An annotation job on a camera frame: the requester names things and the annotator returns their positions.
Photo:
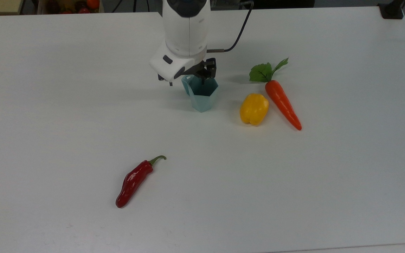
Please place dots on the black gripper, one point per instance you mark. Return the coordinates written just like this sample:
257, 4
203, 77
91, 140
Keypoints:
207, 66

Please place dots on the light blue faceted mug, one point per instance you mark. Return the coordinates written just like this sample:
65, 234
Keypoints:
202, 100

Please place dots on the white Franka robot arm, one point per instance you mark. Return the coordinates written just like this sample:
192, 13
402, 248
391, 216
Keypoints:
186, 28

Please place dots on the yellow toy bell pepper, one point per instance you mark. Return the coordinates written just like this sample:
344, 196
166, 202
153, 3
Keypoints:
254, 109

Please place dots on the orange toy carrot with leaves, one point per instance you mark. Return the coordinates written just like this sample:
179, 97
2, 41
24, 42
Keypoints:
281, 100

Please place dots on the red toy chili pepper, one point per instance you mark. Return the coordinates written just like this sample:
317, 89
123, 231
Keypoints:
134, 182

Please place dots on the box of toy fruit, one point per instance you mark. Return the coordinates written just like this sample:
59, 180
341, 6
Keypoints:
69, 7

